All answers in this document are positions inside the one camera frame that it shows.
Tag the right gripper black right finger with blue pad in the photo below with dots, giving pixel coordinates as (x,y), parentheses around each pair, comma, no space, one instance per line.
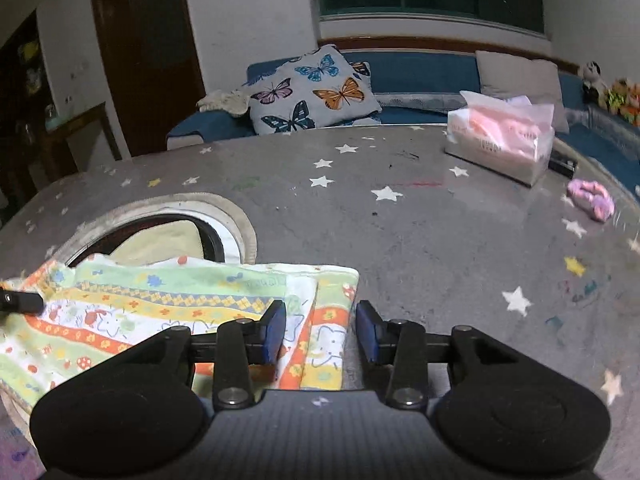
(404,350)

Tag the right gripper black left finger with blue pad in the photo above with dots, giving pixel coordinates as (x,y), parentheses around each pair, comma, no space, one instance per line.
(234,348)

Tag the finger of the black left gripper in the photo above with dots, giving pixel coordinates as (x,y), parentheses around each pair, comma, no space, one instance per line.
(24,303)

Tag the colourful patterned child garment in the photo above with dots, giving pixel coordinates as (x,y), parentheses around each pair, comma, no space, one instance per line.
(100,308)

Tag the round induction cooktop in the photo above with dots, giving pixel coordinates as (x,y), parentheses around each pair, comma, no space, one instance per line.
(201,225)

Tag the dark wooden shelf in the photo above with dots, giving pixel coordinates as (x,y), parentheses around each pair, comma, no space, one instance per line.
(25,95)

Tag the wooden side table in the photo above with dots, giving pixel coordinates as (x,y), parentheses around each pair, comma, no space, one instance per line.
(54,150)

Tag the pink tissue box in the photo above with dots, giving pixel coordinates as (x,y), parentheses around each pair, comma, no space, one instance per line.
(512,137)

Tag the cream crocheted cloth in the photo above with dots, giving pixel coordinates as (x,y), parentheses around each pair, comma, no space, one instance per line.
(236,103)

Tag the black remote control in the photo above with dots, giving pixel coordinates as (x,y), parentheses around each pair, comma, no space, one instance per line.
(562,164)

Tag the pink scrunchie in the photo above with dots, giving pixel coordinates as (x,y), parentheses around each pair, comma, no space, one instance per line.
(592,197)

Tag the blue sofa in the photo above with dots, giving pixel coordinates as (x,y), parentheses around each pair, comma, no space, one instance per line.
(420,87)

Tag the butterfly print pillow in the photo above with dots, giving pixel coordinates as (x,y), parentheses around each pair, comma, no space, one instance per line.
(316,90)

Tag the grey cushion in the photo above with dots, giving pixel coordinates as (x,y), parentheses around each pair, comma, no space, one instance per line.
(505,76)

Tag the dark wooden door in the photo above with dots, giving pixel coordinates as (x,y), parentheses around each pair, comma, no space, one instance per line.
(151,67)

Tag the panda plush toy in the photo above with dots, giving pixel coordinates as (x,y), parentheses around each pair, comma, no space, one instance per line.
(594,89)

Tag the colourful plush toys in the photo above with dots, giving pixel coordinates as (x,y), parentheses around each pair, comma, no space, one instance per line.
(622,99)

